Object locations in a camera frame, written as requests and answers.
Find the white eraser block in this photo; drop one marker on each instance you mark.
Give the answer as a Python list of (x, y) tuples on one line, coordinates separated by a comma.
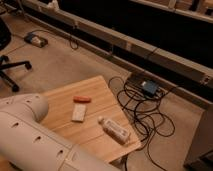
[(79, 112)]

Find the dark cabinet corner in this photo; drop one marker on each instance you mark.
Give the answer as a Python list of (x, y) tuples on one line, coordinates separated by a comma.
[(200, 154)]

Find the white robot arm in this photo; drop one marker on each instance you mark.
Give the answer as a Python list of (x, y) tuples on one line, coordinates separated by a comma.
[(31, 147)]

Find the black office chair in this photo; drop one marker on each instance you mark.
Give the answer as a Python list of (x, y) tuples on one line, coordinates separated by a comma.
[(5, 38)]

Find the blue power adapter box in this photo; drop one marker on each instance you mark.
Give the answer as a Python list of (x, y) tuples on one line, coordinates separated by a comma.
[(149, 88)]

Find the blue floor power box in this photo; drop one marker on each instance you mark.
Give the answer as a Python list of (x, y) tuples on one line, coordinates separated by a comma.
[(35, 40)]

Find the long metal shelf rail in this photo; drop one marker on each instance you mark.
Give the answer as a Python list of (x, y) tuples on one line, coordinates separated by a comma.
[(180, 65)]

